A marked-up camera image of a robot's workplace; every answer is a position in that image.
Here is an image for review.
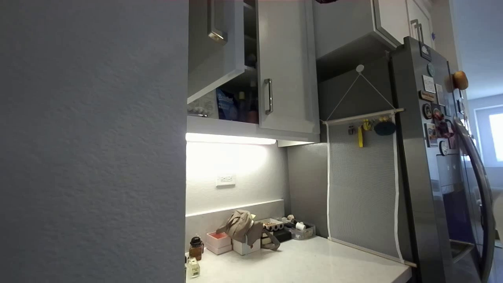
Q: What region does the chrome cabinet door handle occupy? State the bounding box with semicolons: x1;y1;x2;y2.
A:
208;0;229;45
263;77;276;116

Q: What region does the under-cabinet light strip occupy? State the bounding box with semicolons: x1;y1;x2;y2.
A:
185;130;279;147

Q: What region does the blue bag in cabinet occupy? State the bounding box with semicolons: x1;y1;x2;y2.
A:
216;85;241;122

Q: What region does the white paper package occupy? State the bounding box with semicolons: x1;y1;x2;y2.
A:
188;85;221;119

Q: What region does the beige cloth bag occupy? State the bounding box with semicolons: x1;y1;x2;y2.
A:
216;209;284;253

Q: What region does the small grey tray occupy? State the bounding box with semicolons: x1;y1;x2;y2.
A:
290;220;318;242

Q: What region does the small white container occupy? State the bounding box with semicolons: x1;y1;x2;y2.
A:
232;237;263;257

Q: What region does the small cardboard box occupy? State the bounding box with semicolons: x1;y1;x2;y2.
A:
205;229;235;257

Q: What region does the yellow key tag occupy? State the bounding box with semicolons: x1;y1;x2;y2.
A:
354;121;367;151

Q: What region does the white hanging key rack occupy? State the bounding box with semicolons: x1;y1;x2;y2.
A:
321;63;406;129

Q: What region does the small dark brown bottle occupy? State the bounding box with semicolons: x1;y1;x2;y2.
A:
188;235;207;262

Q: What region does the dark blue pouch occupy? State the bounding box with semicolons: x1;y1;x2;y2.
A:
373;118;400;138

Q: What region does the small pale jar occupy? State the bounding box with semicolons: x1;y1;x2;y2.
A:
186;257;203;279

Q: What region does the stainless steel refrigerator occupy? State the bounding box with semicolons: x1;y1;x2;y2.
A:
390;36;499;283

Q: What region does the poker chip fridge magnet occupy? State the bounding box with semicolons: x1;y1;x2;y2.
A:
422;100;436;121

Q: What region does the city poster fridge magnet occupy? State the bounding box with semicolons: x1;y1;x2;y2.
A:
420;74;438;96

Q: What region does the red fridge magnet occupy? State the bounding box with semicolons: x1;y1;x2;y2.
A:
430;116;460;155

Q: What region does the round black fridge magnet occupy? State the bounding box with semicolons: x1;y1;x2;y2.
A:
417;42;434;63

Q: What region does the round orange fridge magnet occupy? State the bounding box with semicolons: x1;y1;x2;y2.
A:
452;69;471;91

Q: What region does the bright window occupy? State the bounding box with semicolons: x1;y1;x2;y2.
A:
474;103;503;169

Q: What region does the white wall cabinet body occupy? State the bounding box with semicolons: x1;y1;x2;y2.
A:
186;0;323;144

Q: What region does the white wall outlet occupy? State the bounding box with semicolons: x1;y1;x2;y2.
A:
214;174;238;188

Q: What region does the white hanging cord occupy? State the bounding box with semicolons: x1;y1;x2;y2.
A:
323;121;409;265

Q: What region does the dark curved fridge handle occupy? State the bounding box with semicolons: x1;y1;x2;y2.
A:
453;118;499;283

